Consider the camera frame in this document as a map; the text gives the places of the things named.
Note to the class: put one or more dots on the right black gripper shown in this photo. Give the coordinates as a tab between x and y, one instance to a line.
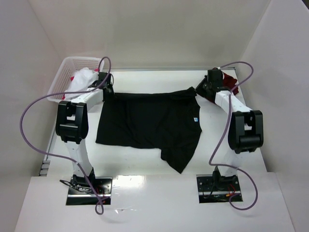
201	87

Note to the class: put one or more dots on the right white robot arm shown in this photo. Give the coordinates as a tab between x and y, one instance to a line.
244	131

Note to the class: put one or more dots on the black t shirt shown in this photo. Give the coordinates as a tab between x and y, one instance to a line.
166	121

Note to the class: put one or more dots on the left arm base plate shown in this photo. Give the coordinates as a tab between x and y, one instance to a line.
80	193

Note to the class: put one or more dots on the folded dark red t shirt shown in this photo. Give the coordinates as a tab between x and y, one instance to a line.
229	82

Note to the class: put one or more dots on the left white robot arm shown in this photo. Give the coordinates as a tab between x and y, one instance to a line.
72	127

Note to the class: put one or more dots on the white t shirt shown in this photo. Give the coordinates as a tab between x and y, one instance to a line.
80	81

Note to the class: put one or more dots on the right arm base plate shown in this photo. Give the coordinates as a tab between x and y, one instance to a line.
219	190

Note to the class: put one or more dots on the white plastic basket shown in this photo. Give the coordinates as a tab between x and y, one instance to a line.
72	80

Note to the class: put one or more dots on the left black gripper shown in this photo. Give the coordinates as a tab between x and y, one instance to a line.
109	89

